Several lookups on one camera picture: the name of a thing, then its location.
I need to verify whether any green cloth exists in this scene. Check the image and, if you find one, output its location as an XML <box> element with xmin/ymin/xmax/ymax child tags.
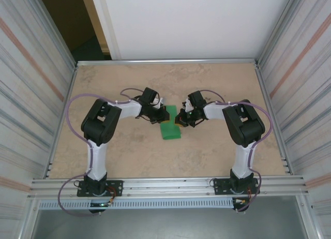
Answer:
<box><xmin>159</xmin><ymin>104</ymin><xmax>183</xmax><ymax>141</ymax></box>

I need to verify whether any grey metal shelf sheet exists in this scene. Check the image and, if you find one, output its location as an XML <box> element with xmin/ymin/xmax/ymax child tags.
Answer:
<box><xmin>30</xmin><ymin>196</ymin><xmax>312</xmax><ymax>239</ymax></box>

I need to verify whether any translucent corrugated side panel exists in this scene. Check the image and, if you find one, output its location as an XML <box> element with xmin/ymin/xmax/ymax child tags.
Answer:
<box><xmin>257</xmin><ymin>0</ymin><xmax>331</xmax><ymax>239</ymax></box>
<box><xmin>0</xmin><ymin>0</ymin><xmax>78</xmax><ymax>239</ymax></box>

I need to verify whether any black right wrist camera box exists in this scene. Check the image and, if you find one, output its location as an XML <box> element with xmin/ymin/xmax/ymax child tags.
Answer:
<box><xmin>187</xmin><ymin>91</ymin><xmax>207</xmax><ymax>111</ymax></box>

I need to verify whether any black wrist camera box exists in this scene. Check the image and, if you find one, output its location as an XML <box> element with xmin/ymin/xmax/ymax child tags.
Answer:
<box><xmin>187</xmin><ymin>91</ymin><xmax>207</xmax><ymax>111</ymax></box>
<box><xmin>141</xmin><ymin>87</ymin><xmax>159</xmax><ymax>106</ymax></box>

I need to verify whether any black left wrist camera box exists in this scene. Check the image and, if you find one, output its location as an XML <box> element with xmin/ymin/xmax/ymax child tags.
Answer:
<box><xmin>141</xmin><ymin>87</ymin><xmax>159</xmax><ymax>106</ymax></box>

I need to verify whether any aluminium table edge rail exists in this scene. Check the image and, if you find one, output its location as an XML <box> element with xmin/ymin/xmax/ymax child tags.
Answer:
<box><xmin>76</xmin><ymin>58</ymin><xmax>259</xmax><ymax>67</ymax></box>

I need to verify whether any wide aluminium mounting rail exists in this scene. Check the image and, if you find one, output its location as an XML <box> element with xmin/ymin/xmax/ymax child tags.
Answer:
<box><xmin>27</xmin><ymin>174</ymin><xmax>310</xmax><ymax>200</ymax></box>

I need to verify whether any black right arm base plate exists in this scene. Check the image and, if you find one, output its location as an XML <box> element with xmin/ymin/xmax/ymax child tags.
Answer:
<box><xmin>213</xmin><ymin>177</ymin><xmax>259</xmax><ymax>197</ymax></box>

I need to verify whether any aluminium side frame rail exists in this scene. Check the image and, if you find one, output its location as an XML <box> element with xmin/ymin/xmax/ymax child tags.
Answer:
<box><xmin>46</xmin><ymin>64</ymin><xmax>79</xmax><ymax>179</ymax></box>
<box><xmin>254</xmin><ymin>63</ymin><xmax>294</xmax><ymax>175</ymax></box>

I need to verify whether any grey slotted cable duct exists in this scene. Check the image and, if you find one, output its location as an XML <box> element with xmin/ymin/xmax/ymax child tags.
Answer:
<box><xmin>37</xmin><ymin>197</ymin><xmax>235</xmax><ymax>210</ymax></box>

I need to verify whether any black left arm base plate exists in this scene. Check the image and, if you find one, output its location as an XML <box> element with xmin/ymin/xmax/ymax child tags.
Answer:
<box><xmin>77</xmin><ymin>180</ymin><xmax>124</xmax><ymax>198</ymax></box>

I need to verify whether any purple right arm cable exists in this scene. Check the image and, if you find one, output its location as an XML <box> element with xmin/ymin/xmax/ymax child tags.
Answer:
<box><xmin>199</xmin><ymin>89</ymin><xmax>275</xmax><ymax>213</ymax></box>

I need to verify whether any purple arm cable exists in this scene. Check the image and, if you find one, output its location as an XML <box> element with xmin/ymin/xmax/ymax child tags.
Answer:
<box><xmin>57</xmin><ymin>87</ymin><xmax>145</xmax><ymax>217</ymax></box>
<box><xmin>199</xmin><ymin>89</ymin><xmax>275</xmax><ymax>213</ymax></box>

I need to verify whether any beige door frame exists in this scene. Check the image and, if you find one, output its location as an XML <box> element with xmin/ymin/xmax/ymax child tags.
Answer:
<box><xmin>79</xmin><ymin>0</ymin><xmax>122</xmax><ymax>61</ymax></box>

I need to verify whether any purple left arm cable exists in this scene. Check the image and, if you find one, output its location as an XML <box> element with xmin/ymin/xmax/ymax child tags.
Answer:
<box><xmin>57</xmin><ymin>87</ymin><xmax>145</xmax><ymax>217</ymax></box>

